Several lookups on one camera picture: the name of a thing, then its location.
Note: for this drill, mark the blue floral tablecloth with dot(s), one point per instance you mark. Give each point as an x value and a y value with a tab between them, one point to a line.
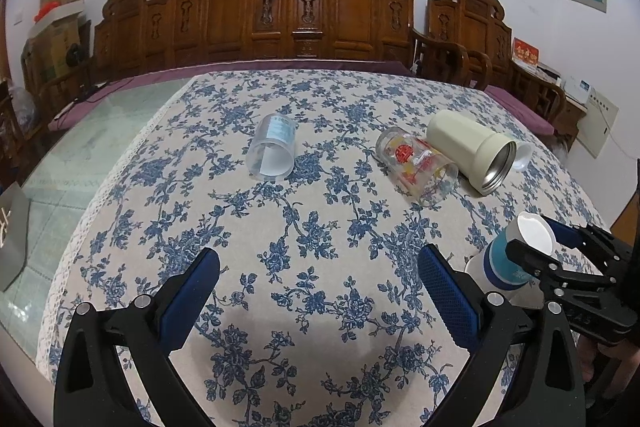
310	217

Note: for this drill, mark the carved wooden sofa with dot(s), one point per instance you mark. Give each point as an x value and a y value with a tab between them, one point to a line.
280	12

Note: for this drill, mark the carved wooden armchair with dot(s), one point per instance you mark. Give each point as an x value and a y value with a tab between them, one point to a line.
465	37

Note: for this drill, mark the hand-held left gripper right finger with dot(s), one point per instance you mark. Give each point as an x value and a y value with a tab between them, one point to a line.
442	289

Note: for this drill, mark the person's right hand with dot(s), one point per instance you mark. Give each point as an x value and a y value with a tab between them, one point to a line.
592	364

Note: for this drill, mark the white wall electrical box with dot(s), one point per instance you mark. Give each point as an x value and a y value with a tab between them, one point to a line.
600	122

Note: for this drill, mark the red printed glass cup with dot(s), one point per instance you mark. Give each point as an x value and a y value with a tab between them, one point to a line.
415	167

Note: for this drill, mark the stack of cardboard boxes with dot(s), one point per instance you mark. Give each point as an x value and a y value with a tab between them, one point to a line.
57	24

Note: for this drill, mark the red desk calendar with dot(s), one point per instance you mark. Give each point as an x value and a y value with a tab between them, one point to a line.
526	52

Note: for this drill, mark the frosted clear plastic cup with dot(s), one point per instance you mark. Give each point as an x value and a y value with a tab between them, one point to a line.
272	147

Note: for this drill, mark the white plastic lid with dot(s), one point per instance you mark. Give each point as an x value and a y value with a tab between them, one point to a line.
523	155

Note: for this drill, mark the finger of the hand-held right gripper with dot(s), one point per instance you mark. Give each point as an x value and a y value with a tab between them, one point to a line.
565	232
530	257

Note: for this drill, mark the purple seat cushion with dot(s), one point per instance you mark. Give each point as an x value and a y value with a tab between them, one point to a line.
522	107

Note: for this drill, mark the cream thermos cup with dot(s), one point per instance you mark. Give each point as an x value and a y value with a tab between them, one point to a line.
470	147

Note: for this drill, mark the blue and white paper cup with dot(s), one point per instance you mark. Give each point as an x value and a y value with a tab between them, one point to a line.
500	264

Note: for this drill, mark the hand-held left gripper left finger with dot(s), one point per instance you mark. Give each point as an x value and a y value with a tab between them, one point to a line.
192	287

